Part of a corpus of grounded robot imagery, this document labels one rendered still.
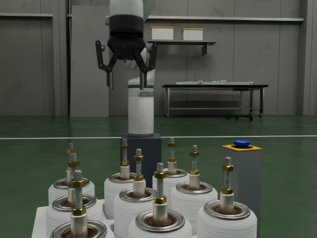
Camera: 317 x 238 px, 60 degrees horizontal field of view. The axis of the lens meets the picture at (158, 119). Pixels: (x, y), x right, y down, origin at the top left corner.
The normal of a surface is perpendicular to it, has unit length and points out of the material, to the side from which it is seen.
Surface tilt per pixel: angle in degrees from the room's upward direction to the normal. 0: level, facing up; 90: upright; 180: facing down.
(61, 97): 90
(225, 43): 90
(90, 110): 80
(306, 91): 90
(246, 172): 90
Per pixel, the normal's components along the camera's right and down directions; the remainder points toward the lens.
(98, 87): 0.06, -0.09
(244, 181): 0.34, 0.07
